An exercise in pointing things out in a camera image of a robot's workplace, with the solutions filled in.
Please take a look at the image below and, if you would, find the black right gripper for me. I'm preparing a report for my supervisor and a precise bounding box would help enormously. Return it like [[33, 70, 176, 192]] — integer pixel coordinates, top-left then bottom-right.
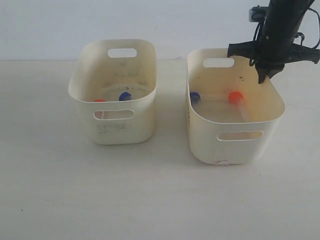
[[227, 0, 320, 84]]

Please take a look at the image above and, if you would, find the orange-capped tube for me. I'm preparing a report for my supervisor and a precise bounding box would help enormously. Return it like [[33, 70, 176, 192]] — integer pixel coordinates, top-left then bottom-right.
[[94, 98, 106, 120], [228, 91, 250, 122]]

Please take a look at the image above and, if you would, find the cream plastic bin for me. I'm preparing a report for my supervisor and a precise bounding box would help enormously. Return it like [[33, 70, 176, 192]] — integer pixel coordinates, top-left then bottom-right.
[[185, 48, 286, 165], [68, 39, 158, 145]]

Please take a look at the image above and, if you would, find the blue-capped tube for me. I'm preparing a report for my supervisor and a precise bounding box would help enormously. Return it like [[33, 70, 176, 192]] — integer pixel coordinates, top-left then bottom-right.
[[189, 91, 226, 106], [118, 91, 132, 102]]

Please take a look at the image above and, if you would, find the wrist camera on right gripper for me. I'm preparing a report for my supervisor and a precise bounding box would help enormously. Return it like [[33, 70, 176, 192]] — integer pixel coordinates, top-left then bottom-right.
[[248, 5, 268, 23]]

